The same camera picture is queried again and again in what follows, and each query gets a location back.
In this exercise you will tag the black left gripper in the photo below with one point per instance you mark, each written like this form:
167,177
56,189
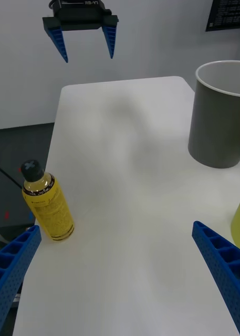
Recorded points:
80,15

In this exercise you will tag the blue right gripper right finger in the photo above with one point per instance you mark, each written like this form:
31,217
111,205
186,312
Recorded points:
224,265

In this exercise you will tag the grey plastic bin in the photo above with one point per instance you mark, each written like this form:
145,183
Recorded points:
217,126

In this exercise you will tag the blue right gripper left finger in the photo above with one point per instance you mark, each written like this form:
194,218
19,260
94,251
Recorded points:
12,265

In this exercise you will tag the yellow bottle with black cap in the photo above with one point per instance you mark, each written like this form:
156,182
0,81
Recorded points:
50,207

